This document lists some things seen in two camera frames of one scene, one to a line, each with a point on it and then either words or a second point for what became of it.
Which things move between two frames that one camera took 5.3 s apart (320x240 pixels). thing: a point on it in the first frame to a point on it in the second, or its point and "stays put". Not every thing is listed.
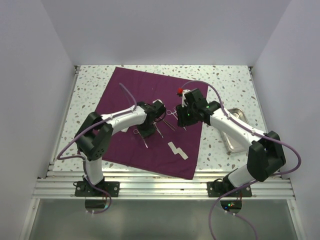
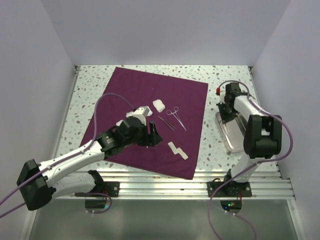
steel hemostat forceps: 169,112 stays put
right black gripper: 182,121 to 226,119
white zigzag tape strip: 176,150 stays put
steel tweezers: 171,126 stays put
